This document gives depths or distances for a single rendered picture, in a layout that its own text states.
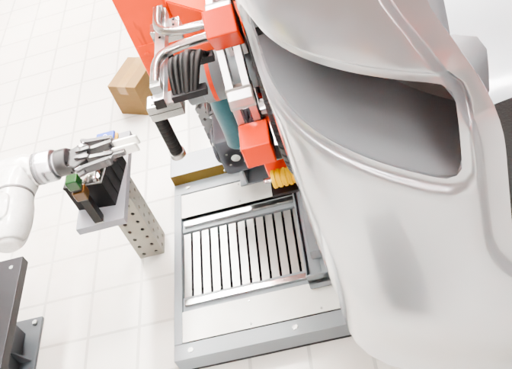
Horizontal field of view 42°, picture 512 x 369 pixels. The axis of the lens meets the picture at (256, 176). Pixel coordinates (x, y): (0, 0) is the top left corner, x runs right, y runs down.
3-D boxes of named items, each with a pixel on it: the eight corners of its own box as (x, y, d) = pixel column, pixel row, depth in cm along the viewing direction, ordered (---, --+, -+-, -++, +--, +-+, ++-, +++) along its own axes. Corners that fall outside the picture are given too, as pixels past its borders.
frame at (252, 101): (290, 197, 188) (235, 42, 150) (267, 203, 189) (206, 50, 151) (271, 78, 226) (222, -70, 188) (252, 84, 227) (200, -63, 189)
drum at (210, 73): (266, 98, 188) (252, 59, 178) (193, 118, 191) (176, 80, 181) (261, 68, 198) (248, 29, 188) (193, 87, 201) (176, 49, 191)
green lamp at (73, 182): (81, 189, 208) (75, 181, 205) (69, 192, 209) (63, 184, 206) (83, 180, 211) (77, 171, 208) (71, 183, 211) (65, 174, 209)
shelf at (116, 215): (127, 223, 222) (123, 217, 219) (79, 235, 224) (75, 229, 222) (133, 135, 251) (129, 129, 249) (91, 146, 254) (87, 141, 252)
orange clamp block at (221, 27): (245, 43, 161) (238, 30, 152) (214, 52, 162) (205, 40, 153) (239, 16, 162) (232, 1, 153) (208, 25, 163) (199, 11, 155)
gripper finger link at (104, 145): (80, 162, 187) (80, 158, 188) (118, 149, 186) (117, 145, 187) (74, 152, 184) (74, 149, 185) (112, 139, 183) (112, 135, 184)
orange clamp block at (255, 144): (273, 137, 172) (277, 162, 165) (244, 145, 173) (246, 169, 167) (267, 117, 167) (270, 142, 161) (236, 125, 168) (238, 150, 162)
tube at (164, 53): (226, 75, 167) (212, 41, 159) (152, 95, 170) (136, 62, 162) (222, 35, 179) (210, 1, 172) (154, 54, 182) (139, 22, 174)
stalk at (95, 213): (104, 223, 220) (75, 181, 206) (94, 225, 221) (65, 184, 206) (104, 215, 223) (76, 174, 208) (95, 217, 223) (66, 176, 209)
